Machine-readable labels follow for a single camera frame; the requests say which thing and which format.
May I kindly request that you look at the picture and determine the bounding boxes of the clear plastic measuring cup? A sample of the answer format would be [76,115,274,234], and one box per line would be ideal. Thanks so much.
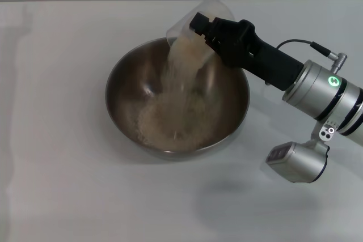
[165,0,238,91]

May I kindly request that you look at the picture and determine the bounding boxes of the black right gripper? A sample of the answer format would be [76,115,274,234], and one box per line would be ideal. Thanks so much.
[189,12,305,92]

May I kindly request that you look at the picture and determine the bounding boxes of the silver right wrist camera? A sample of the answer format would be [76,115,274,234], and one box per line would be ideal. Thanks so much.
[265,120,339,184]

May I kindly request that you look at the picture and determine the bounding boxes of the stainless steel mixing bowl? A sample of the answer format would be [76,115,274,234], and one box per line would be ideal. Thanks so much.
[105,37,251,161]

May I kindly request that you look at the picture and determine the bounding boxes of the white rice grains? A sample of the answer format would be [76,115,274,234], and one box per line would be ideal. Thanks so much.
[136,36,216,152]

